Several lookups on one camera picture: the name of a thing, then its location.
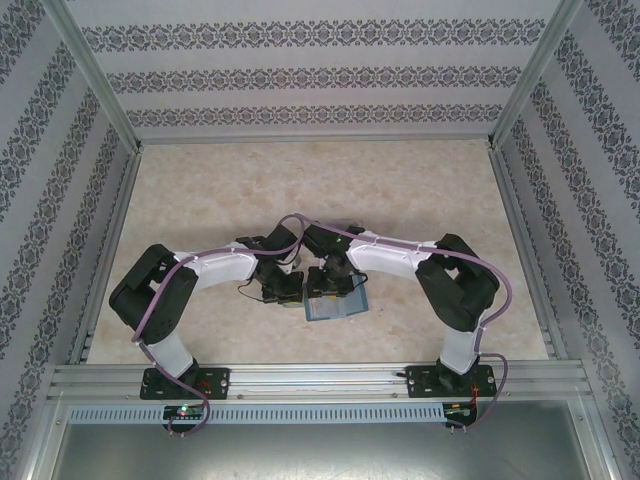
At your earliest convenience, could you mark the aluminium mounting rail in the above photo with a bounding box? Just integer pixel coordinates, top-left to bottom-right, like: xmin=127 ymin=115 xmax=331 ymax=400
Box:
xmin=48 ymin=363 xmax=587 ymax=402

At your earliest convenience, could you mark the thin black cable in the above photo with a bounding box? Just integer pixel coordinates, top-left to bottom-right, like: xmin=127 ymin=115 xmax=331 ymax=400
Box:
xmin=236 ymin=282 xmax=269 ymax=302

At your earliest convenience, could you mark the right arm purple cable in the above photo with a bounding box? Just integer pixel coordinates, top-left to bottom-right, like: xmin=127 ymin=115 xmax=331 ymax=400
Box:
xmin=294 ymin=213 xmax=514 ymax=430

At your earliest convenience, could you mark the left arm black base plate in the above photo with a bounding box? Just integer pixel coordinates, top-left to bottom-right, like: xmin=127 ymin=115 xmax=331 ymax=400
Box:
xmin=141 ymin=367 xmax=232 ymax=401

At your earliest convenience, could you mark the blue card holder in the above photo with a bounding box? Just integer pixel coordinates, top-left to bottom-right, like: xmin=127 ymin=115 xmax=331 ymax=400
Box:
xmin=303 ymin=284 xmax=371 ymax=325

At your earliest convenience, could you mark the aluminium frame post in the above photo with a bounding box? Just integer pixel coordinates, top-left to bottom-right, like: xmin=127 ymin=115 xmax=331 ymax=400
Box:
xmin=39 ymin=0 xmax=145 ymax=154
xmin=485 ymin=0 xmax=587 ymax=151

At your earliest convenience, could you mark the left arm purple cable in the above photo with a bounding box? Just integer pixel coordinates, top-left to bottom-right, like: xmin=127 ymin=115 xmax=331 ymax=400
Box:
xmin=129 ymin=213 xmax=307 ymax=437

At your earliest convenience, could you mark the aluminium side rail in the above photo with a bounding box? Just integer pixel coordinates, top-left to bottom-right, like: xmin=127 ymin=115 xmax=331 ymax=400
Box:
xmin=487 ymin=144 xmax=570 ymax=361
xmin=67 ymin=147 xmax=146 ymax=365

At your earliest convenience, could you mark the clear acrylic card stand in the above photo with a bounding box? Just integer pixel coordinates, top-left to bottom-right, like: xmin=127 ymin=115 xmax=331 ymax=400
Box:
xmin=335 ymin=217 xmax=366 ymax=237

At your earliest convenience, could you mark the grey slotted cable duct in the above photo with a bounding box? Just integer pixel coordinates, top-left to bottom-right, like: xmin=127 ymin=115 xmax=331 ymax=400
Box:
xmin=67 ymin=402 xmax=447 ymax=423

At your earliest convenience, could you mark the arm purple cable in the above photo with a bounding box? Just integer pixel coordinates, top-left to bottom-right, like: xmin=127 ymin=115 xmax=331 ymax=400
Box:
xmin=129 ymin=213 xmax=307 ymax=437
xmin=294 ymin=213 xmax=514 ymax=430

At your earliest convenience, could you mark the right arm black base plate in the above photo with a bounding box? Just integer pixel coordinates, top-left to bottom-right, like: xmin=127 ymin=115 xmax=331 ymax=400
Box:
xmin=405 ymin=364 xmax=498 ymax=400

